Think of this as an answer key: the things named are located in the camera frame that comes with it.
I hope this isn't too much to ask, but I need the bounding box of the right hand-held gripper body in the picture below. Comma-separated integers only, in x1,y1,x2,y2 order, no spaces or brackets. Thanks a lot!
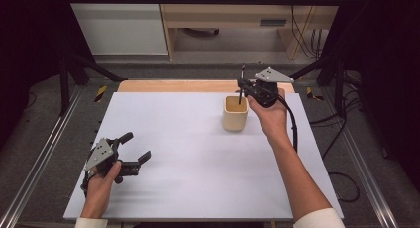
249,66,295,109

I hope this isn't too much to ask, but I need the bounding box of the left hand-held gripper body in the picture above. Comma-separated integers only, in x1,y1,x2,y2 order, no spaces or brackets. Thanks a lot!
82,137,141,185

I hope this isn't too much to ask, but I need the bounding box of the black pen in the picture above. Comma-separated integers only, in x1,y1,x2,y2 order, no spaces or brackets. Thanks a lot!
238,64,248,106

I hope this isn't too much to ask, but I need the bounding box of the cream square cup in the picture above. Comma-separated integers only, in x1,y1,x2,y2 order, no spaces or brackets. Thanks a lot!
222,95,250,133

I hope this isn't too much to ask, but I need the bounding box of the person's right hand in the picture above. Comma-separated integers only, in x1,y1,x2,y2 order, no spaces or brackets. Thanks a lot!
247,87,291,145

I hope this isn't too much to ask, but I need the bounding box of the person's left hand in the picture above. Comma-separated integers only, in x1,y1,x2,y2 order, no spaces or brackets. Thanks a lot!
83,161,123,206

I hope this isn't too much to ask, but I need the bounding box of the yellow black floor tape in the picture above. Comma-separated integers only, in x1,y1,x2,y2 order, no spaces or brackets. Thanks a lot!
94,84,109,103
305,85,325,102

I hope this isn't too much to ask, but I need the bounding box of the light wooden office desk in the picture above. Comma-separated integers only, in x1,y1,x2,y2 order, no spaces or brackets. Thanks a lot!
157,0,345,61

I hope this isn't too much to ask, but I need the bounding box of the black metal stand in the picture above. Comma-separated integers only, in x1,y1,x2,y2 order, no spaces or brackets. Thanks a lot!
58,51,128,117
290,53,349,118

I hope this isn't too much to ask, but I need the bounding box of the white partition panel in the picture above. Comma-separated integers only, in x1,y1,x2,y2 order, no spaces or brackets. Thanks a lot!
64,0,170,56

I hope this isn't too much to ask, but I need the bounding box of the black curtain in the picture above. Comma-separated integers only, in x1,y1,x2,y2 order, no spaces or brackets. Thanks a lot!
0,0,95,150
325,0,420,189

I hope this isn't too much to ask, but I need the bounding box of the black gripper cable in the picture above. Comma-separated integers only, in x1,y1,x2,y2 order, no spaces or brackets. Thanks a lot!
277,94,299,154

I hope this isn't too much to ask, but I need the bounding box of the black hanging power cable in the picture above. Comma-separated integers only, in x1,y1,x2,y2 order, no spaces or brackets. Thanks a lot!
289,0,316,58

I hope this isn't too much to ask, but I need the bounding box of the aluminium floor rail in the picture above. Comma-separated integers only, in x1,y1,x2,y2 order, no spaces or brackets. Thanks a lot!
0,85,84,228
320,88,401,228

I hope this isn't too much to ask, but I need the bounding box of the dark desk drawer handle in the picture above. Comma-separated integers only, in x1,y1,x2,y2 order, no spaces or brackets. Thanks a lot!
259,19,288,27

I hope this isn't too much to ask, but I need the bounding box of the black horizontal frame bar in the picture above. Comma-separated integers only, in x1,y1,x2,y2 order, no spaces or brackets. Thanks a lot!
64,0,345,6

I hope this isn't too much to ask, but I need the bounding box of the black floor cable loop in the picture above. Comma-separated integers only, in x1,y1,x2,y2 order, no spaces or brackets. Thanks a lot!
327,171,362,204

